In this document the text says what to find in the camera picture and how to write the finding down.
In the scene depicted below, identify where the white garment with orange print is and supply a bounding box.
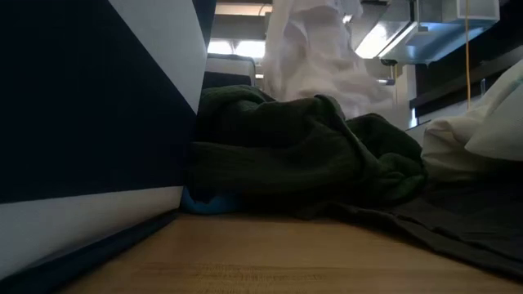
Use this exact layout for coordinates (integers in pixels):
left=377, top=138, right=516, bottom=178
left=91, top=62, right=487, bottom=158
left=261, top=0, right=396, bottom=120

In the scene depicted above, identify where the silver ceiling duct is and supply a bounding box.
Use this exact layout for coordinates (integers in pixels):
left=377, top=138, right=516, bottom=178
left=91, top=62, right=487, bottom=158
left=355, top=0, right=502, bottom=66

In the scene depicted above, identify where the yellow hanging cable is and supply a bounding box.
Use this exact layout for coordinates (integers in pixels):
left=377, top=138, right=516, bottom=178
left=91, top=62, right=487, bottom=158
left=464, top=0, right=472, bottom=110

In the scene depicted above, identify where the navy white striped fabric bin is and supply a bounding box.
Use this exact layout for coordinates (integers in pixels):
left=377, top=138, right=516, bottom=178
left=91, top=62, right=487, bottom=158
left=0, top=0, right=217, bottom=294
left=203, top=52, right=257, bottom=90

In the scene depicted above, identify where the teal blue garment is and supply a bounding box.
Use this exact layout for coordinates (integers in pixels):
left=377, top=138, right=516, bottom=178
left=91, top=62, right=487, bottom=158
left=181, top=186, right=243, bottom=216

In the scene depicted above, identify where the pale patterned cloth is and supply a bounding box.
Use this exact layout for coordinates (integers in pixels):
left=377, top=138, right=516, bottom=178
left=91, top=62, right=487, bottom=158
left=420, top=60, right=523, bottom=183

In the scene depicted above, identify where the dark grey garment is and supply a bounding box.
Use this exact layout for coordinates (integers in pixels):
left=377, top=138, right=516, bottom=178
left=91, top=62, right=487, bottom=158
left=244, top=175, right=523, bottom=278

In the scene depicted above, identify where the dark green garment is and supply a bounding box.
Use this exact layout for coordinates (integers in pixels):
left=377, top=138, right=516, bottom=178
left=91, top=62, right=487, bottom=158
left=188, top=84, right=428, bottom=217

